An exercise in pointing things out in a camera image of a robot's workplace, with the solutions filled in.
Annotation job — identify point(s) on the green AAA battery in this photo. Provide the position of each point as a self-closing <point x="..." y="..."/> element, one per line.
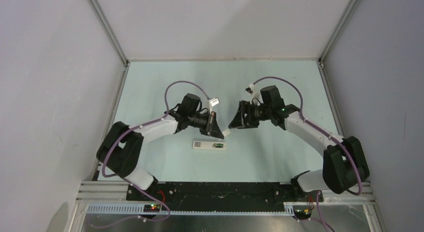
<point x="218" y="145"/>

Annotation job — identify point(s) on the aluminium frame rail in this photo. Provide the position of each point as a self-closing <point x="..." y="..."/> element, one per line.
<point x="108" y="30"/>

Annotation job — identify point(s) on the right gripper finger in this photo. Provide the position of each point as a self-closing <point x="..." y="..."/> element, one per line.
<point x="239" y="118"/>
<point x="248" y="126"/>

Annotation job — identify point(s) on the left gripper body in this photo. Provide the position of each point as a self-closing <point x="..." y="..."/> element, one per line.
<point x="211" y="116"/>

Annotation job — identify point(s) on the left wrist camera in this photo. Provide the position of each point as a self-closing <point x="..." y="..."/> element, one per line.
<point x="213" y="102"/>

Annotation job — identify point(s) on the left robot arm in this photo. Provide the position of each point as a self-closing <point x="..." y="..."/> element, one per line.
<point x="121" y="148"/>

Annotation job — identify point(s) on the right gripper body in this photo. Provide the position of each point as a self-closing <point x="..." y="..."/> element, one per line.
<point x="254" y="115"/>

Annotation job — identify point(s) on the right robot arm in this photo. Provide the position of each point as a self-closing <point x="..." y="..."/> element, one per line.
<point x="344" y="162"/>

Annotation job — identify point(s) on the white remote control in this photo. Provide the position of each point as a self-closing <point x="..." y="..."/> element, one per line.
<point x="207" y="145"/>

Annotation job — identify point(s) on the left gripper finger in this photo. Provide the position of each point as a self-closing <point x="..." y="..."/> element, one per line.
<point x="214" y="126"/>
<point x="213" y="134"/>

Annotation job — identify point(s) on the white slotted cable duct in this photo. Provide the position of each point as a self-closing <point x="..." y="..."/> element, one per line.
<point x="145" y="209"/>

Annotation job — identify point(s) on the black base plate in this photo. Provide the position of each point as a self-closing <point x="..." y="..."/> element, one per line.
<point x="230" y="195"/>

